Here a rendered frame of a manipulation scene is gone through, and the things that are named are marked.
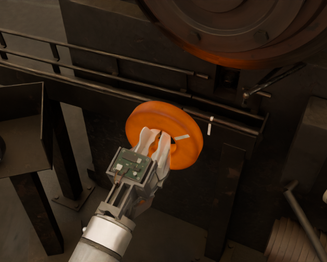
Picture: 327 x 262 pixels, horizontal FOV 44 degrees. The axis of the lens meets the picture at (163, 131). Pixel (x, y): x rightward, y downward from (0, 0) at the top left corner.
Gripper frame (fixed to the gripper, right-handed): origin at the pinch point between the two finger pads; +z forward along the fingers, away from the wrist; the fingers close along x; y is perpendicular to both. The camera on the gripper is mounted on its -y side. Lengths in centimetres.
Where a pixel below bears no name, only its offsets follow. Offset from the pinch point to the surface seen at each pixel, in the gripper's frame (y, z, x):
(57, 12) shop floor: -117, 108, 138
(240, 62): 0.7, 19.9, -8.7
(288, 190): -26.4, 7.9, -26.5
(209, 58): -0.5, 19.6, -1.9
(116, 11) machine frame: -5.0, 28.9, 26.5
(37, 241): -80, -25, 51
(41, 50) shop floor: -107, 71, 123
